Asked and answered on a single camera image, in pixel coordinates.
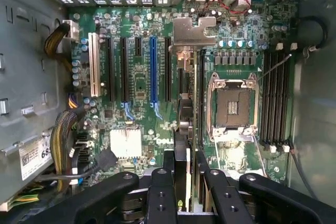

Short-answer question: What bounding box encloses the thin metal locking lever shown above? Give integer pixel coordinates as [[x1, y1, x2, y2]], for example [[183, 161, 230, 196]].
[[257, 54, 293, 81]]

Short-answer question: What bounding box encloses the blue expansion slot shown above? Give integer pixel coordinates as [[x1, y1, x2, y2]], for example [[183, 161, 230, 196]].
[[149, 36, 159, 103]]

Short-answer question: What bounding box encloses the power supply with white label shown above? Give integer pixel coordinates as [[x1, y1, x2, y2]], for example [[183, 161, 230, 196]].
[[0, 126, 56, 212]]

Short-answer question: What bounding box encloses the white expansion slot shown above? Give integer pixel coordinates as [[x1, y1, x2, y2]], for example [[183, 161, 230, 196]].
[[88, 32, 102, 98]]

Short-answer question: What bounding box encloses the green dell motherboard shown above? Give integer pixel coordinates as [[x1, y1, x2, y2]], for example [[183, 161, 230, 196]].
[[65, 5, 299, 184]]

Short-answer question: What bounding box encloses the grey yellow wire bundle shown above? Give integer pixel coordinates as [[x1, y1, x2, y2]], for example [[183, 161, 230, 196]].
[[49, 108, 87, 194]]

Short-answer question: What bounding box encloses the black sata cable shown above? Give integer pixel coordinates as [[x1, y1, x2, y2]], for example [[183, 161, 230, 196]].
[[34, 148, 118, 183]]

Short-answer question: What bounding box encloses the cpu socket with metal frame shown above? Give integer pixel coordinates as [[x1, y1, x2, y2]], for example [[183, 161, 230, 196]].
[[206, 73, 260, 141]]

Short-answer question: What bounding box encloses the yellow black power cable bundle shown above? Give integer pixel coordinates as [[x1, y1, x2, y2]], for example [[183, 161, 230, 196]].
[[44, 19, 80, 64]]

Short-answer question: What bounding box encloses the long black expansion slot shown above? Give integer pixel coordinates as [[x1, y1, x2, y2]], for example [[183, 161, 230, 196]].
[[164, 36, 173, 102], [120, 37, 130, 103], [106, 36, 117, 102]]

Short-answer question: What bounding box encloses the grey metal pc case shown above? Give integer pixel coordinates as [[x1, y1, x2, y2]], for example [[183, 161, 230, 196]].
[[0, 0, 336, 224]]

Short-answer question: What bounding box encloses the short black expansion slot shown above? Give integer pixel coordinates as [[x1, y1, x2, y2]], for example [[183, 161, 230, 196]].
[[134, 36, 143, 58]]

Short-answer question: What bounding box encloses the black ram slot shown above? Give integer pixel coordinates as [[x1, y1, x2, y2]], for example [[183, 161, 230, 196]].
[[197, 48, 207, 148], [274, 50, 284, 148], [280, 50, 290, 148], [259, 50, 271, 146], [267, 50, 278, 147]]

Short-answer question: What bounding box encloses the thin black cable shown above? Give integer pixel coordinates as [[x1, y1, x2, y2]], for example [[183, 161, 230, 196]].
[[289, 144, 317, 200]]

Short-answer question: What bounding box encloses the silver chipset heatsink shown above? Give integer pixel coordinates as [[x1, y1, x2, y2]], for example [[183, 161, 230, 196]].
[[109, 127, 143, 160]]

